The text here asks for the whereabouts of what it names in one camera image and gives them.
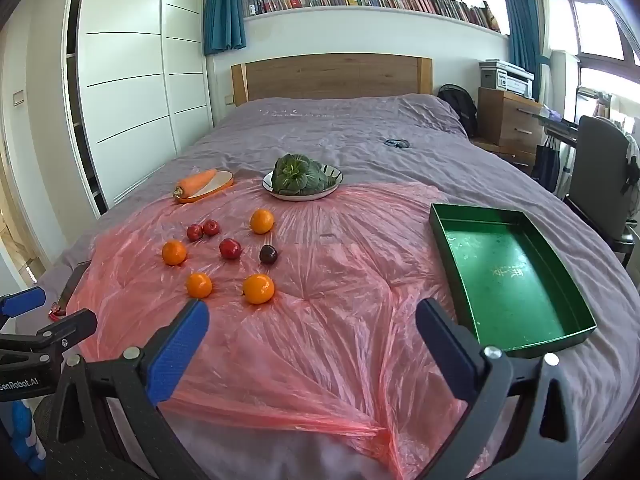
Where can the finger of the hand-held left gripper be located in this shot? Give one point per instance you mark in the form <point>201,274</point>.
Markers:
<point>22,302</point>
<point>65,327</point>

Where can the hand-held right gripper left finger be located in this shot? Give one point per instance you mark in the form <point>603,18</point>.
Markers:
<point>180,345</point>

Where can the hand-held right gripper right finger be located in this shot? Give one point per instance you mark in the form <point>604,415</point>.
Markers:
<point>437,332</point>

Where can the orange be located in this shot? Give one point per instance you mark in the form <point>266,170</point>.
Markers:
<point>199,285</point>
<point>261,221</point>
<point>174,252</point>
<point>258,288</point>

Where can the green rectangular tray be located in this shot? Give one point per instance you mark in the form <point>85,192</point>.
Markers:
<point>500,280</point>

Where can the large red apple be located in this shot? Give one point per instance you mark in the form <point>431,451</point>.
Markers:
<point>230,248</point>

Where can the small red apple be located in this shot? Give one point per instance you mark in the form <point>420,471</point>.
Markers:
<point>211,227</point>
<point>194,231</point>

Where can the dark purple plum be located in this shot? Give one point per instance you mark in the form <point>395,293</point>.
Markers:
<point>268,254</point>

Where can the pink plastic sheet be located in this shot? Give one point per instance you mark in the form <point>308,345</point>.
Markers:
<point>325,310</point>

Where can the carrot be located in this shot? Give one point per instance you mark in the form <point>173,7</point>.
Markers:
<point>195,182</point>

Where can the orange oval plate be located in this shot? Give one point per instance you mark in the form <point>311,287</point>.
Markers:
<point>220,186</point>

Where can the white striped-rim plate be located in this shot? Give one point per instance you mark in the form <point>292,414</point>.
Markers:
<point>300,197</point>

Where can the black eyeglasses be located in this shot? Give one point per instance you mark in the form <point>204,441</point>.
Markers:
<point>397,143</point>

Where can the navy tote bag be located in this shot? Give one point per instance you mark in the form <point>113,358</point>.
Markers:
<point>546,165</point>

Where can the green bok choy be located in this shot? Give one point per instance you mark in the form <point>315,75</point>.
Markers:
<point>295,172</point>

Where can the grey chair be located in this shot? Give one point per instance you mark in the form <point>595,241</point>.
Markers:
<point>595,170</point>

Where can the wooden dresser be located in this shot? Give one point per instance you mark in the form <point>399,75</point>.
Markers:
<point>505,115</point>

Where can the black backpack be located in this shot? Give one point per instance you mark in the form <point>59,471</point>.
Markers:
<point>457,105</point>

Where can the white wardrobe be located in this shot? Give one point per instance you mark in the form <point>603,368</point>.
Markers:
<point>130,85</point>

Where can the grey white jacket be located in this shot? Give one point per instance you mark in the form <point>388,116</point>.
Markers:
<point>632,160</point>

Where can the white printer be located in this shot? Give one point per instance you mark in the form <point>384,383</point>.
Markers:
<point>505,77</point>

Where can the wooden headboard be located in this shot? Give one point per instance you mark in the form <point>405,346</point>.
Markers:
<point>330,77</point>

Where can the teal curtain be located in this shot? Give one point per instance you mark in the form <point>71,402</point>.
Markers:
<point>225,5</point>
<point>520,35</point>

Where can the side window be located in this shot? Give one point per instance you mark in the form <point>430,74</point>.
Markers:
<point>595,25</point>

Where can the wall switch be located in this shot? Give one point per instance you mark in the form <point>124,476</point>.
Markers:
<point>19,96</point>

